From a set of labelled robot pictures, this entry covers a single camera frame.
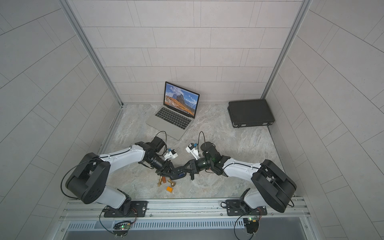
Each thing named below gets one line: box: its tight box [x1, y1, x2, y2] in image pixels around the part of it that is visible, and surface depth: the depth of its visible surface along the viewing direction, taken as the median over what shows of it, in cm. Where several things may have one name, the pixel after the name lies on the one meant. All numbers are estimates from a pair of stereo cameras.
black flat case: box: [227, 99, 275, 128], surface depth 104 cm
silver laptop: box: [145, 81, 200, 141], surface depth 108 cm
